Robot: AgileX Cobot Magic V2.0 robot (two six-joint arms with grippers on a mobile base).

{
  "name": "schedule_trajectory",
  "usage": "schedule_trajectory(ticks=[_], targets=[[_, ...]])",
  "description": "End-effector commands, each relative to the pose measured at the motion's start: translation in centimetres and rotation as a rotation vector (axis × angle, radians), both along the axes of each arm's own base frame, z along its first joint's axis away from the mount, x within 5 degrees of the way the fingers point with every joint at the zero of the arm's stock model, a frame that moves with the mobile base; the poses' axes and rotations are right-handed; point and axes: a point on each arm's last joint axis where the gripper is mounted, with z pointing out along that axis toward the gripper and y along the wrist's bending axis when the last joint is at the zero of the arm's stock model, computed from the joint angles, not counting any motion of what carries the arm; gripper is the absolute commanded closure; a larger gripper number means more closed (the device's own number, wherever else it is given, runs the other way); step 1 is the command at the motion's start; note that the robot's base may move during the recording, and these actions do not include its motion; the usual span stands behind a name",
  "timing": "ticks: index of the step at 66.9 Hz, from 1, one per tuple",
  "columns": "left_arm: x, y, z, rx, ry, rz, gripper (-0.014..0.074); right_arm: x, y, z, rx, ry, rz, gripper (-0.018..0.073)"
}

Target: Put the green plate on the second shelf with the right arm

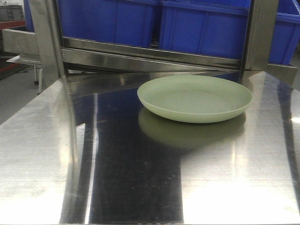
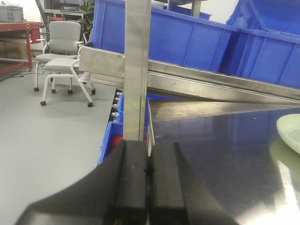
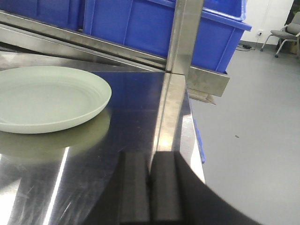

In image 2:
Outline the cardboard box under workbench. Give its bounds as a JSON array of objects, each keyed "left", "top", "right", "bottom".
[{"left": 0, "top": 41, "right": 27, "bottom": 59}]

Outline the red metal workbench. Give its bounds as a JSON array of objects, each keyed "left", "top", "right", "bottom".
[{"left": 0, "top": 22, "right": 45, "bottom": 81}]

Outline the light green plate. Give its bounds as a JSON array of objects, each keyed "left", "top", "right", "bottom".
[{"left": 277, "top": 113, "right": 300, "bottom": 154}]

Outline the right blue plastic bin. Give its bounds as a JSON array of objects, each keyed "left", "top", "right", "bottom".
[{"left": 219, "top": 0, "right": 300, "bottom": 88}]

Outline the stainless steel shelf rack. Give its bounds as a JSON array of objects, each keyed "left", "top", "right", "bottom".
[{"left": 78, "top": 0, "right": 300, "bottom": 157}]

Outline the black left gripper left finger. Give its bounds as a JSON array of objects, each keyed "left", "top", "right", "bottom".
[{"left": 16, "top": 140, "right": 147, "bottom": 225}]

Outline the grey office chair front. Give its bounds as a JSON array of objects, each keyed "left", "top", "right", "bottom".
[{"left": 40, "top": 55, "right": 93, "bottom": 107}]

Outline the grey office chair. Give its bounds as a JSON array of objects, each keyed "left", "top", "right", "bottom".
[
  {"left": 40, "top": 55, "right": 93, "bottom": 107},
  {"left": 34, "top": 21, "right": 81, "bottom": 92}
]

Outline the grey plastic crate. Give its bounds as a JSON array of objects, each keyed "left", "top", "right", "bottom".
[{"left": 0, "top": 5, "right": 24, "bottom": 22}]

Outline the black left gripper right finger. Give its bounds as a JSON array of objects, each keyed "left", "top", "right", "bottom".
[{"left": 150, "top": 142, "right": 237, "bottom": 225}]

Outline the grey metal shelving unit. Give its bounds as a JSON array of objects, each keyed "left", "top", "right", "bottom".
[{"left": 36, "top": 0, "right": 86, "bottom": 26}]

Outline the large blue plastic bin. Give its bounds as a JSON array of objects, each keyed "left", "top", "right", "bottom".
[{"left": 91, "top": 0, "right": 238, "bottom": 72}]

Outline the grey office chair rear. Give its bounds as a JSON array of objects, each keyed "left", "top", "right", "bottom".
[{"left": 34, "top": 21, "right": 81, "bottom": 92}]

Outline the lower blue plastic bin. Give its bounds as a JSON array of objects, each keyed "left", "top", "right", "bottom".
[{"left": 97, "top": 93, "right": 150, "bottom": 166}]

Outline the green potted plant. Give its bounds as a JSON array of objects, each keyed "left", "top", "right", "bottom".
[{"left": 79, "top": 0, "right": 96, "bottom": 43}]

